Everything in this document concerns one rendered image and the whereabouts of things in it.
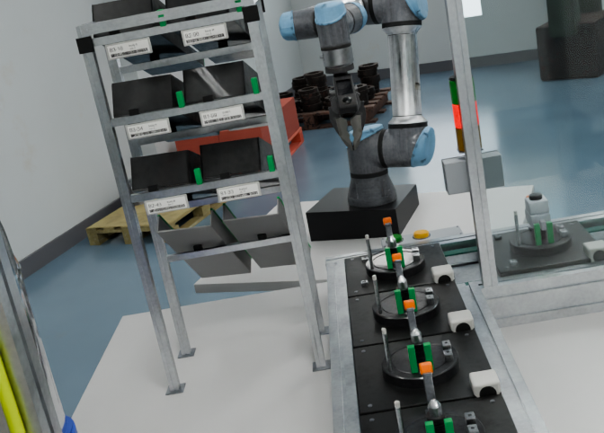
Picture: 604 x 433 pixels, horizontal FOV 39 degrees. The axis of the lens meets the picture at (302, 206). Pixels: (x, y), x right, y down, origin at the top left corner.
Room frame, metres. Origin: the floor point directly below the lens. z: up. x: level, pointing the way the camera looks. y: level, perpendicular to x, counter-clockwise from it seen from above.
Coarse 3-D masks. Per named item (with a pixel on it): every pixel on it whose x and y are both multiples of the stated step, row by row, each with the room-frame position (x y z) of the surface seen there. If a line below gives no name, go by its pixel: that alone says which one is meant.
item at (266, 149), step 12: (216, 144) 1.75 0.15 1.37; (228, 144) 1.74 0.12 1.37; (240, 144) 1.73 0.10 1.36; (252, 144) 1.72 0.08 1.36; (264, 144) 1.76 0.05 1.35; (204, 156) 1.74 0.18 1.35; (216, 156) 1.74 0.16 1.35; (228, 156) 1.73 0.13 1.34; (240, 156) 1.72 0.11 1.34; (252, 156) 1.71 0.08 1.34; (264, 156) 1.74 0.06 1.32; (204, 168) 1.73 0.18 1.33; (216, 168) 1.73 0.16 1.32; (228, 168) 1.72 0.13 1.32; (240, 168) 1.71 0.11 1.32; (252, 168) 1.70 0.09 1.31; (264, 168) 1.72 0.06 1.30; (276, 168) 1.81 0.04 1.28; (204, 180) 1.73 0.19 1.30; (264, 180) 1.79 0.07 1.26; (276, 180) 1.80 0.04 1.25
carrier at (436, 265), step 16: (368, 240) 1.83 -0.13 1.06; (368, 256) 1.97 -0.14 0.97; (384, 256) 1.90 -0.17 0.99; (416, 256) 1.83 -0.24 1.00; (432, 256) 1.89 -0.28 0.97; (352, 272) 1.89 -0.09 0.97; (368, 272) 1.85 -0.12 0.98; (384, 272) 1.80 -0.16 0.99; (416, 272) 1.81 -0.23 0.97; (432, 272) 1.75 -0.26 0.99; (448, 272) 1.74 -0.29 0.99; (352, 288) 1.79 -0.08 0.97; (368, 288) 1.78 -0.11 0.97; (384, 288) 1.76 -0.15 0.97
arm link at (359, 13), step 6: (348, 6) 2.14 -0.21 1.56; (354, 6) 2.16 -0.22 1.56; (360, 6) 2.18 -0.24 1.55; (354, 12) 2.13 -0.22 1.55; (360, 12) 2.16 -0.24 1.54; (366, 12) 2.19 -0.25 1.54; (354, 18) 2.12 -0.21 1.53; (360, 18) 2.15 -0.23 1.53; (366, 18) 2.19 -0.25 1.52; (354, 24) 2.11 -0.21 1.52; (360, 24) 2.16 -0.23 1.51; (354, 30) 2.13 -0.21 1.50
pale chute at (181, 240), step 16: (160, 224) 1.83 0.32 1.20; (224, 224) 1.86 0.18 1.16; (176, 240) 1.84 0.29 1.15; (192, 240) 1.83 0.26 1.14; (208, 240) 1.83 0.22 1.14; (224, 240) 1.84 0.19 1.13; (208, 256) 1.90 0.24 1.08; (224, 256) 1.90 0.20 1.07; (240, 256) 1.92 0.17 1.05; (208, 272) 1.97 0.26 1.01; (224, 272) 1.97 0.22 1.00; (240, 272) 1.97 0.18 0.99
